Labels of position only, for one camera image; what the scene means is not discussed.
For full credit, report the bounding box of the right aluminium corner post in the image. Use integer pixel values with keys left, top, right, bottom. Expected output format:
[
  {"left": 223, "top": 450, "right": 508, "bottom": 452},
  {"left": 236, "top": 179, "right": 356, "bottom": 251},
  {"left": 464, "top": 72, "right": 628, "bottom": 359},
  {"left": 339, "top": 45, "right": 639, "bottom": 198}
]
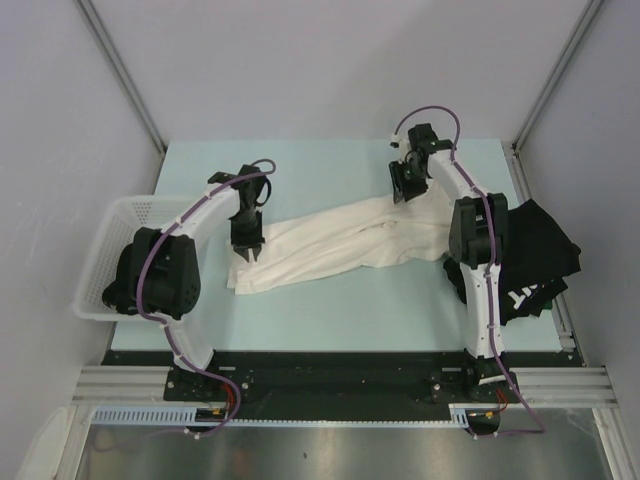
[{"left": 511, "top": 0, "right": 607, "bottom": 153}]

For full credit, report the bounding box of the white t shirt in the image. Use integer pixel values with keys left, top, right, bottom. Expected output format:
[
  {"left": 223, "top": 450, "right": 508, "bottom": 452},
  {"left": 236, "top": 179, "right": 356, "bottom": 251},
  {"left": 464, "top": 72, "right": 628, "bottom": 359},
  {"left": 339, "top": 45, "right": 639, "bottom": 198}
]
[{"left": 227, "top": 185, "right": 453, "bottom": 295}]

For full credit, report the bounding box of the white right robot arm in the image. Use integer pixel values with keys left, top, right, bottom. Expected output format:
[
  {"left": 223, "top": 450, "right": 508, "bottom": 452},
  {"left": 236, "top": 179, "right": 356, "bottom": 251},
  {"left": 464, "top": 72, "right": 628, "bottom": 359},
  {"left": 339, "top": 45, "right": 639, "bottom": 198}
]
[{"left": 389, "top": 124, "right": 508, "bottom": 359}]

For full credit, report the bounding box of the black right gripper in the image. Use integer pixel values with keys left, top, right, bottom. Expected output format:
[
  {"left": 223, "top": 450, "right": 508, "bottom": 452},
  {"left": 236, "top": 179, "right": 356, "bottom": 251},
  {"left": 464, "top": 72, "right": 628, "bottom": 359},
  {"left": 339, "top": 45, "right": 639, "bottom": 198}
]
[{"left": 390, "top": 157, "right": 429, "bottom": 203}]

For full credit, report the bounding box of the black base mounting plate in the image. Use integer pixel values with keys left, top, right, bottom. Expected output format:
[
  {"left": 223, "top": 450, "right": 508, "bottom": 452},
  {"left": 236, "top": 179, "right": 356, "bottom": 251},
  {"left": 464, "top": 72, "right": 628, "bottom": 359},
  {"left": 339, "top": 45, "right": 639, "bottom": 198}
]
[{"left": 164, "top": 352, "right": 519, "bottom": 421}]

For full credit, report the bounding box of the left aluminium corner post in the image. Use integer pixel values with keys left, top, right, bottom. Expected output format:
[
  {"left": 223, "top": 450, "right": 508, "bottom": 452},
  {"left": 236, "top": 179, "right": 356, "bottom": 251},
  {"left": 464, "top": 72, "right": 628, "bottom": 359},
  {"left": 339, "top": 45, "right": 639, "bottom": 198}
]
[{"left": 73, "top": 0, "right": 168, "bottom": 159}]

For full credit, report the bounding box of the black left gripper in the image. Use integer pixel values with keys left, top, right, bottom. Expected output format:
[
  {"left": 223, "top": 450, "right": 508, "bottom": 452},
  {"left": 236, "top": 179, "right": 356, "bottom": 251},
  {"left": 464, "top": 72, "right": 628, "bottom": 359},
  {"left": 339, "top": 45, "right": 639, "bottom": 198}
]
[{"left": 230, "top": 207, "right": 265, "bottom": 261}]

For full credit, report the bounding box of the black t shirt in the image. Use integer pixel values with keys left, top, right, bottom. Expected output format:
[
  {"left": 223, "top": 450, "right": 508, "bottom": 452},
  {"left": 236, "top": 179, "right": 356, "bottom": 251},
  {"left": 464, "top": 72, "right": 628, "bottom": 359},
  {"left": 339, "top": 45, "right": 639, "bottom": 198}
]
[{"left": 102, "top": 244, "right": 142, "bottom": 316}]

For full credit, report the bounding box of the white plastic laundry basket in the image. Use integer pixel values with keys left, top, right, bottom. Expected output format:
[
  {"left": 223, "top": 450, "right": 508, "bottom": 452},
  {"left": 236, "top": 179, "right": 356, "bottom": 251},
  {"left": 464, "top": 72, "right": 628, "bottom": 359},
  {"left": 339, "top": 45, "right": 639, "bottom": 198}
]
[{"left": 72, "top": 195, "right": 195, "bottom": 322}]

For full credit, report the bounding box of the aluminium corner post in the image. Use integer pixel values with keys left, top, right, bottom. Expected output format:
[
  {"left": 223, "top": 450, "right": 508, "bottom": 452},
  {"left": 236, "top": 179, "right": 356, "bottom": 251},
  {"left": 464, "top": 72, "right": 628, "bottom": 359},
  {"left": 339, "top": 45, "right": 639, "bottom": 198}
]
[
  {"left": 73, "top": 0, "right": 168, "bottom": 159},
  {"left": 511, "top": 0, "right": 607, "bottom": 153}
]

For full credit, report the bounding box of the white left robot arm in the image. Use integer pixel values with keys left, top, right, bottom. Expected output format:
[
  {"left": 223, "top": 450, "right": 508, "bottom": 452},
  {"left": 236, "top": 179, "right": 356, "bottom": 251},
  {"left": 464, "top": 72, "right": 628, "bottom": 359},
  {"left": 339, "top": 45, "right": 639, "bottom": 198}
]
[{"left": 102, "top": 159, "right": 276, "bottom": 400}]

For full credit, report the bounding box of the white slotted cable duct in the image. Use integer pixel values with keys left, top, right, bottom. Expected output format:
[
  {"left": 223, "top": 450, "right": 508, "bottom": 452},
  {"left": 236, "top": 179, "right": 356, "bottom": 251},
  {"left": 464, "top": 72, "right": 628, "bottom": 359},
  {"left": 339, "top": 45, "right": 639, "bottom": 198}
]
[{"left": 90, "top": 404, "right": 497, "bottom": 430}]

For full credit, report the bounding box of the stack of black t shirts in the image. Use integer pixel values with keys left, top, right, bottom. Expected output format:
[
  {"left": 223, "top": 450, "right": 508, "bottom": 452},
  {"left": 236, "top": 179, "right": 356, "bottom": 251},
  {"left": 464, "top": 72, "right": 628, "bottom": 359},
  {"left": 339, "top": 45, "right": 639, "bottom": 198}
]
[{"left": 443, "top": 194, "right": 581, "bottom": 325}]

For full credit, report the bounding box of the aluminium frame rail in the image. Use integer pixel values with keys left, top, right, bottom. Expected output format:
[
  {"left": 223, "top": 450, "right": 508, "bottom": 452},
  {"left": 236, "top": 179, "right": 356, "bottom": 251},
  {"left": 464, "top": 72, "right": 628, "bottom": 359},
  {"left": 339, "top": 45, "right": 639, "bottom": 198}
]
[{"left": 72, "top": 366, "right": 618, "bottom": 409}]

